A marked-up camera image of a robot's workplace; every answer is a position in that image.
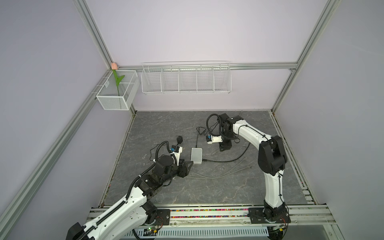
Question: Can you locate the white wire basket long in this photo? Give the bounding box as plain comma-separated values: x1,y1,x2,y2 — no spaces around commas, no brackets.
142,61,232,94

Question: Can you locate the white mesh basket small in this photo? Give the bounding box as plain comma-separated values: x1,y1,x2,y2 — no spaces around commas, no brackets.
96,70,140,111

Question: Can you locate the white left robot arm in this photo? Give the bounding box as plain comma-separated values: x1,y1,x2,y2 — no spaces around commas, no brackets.
66,141,193,240

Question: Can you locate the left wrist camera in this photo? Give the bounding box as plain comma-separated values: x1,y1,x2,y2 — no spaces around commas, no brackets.
171,145,183,166

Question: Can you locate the black power adapter small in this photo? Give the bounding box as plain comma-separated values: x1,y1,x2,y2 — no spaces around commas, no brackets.
195,122,219,148

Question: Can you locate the white network switch box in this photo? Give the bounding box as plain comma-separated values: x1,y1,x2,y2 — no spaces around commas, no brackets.
191,148,203,165

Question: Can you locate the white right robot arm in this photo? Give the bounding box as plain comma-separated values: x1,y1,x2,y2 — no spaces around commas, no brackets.
206,114,291,225

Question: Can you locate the black ethernet cable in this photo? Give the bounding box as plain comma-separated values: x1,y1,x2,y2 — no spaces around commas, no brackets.
201,142,252,164

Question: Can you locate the black power adapter large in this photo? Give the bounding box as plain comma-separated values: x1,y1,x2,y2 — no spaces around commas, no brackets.
150,136,183,161

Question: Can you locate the artificial pink tulip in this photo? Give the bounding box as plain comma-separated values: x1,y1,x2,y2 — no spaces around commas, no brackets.
111,63,125,96

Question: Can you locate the front aluminium rail base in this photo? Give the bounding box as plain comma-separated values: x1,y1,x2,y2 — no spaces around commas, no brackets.
80,203,337,240

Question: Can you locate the aluminium frame rail right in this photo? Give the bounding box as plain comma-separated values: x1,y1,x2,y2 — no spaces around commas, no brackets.
269,111,319,205

